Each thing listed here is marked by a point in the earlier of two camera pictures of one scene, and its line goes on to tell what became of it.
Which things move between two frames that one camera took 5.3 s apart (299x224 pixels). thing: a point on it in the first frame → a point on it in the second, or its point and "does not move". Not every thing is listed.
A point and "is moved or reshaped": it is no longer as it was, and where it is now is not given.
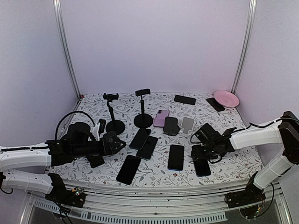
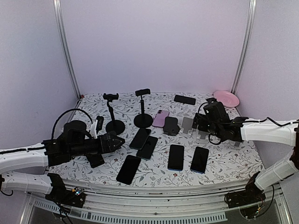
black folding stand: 171,126 does not move
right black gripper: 196,154 → 196,120
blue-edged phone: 202,167 is moved or reshaped
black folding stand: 112,143 does not move
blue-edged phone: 175,157 does not move
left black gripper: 103,151 does not move
